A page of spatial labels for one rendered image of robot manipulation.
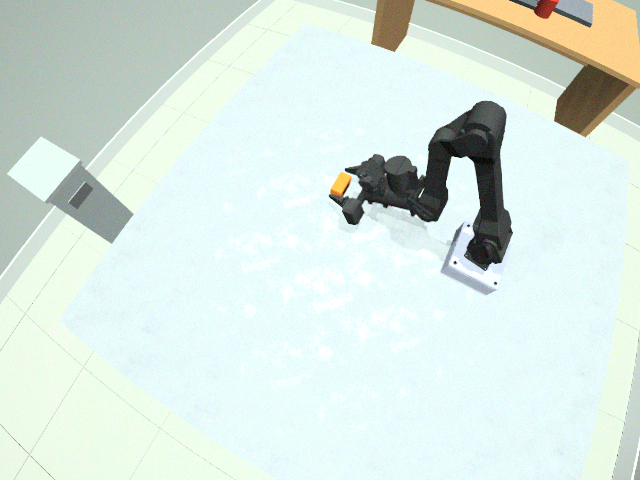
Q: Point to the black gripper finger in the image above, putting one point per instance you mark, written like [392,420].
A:
[352,170]
[339,199]

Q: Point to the orange block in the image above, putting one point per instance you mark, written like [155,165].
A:
[341,185]

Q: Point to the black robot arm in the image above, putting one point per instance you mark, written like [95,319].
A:
[476,134]

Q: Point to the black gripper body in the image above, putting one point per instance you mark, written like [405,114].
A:
[353,210]

